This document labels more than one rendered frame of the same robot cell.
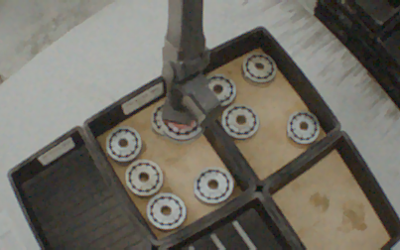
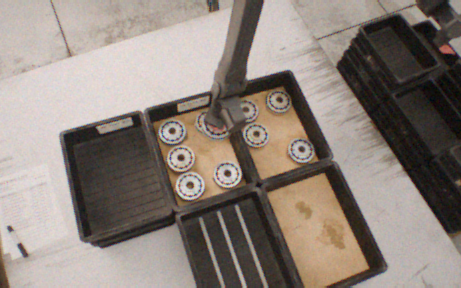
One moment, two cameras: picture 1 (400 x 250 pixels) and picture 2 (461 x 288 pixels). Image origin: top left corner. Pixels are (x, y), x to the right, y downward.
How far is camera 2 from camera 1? 0.01 m
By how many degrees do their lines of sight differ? 1
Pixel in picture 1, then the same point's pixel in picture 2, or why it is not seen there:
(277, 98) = (285, 125)
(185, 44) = (231, 71)
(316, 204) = (300, 211)
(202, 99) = (234, 114)
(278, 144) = (279, 157)
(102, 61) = (168, 68)
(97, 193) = (142, 163)
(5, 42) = (78, 21)
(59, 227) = (98, 185)
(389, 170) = (374, 205)
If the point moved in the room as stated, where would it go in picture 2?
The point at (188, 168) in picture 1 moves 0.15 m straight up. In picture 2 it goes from (213, 158) to (215, 143)
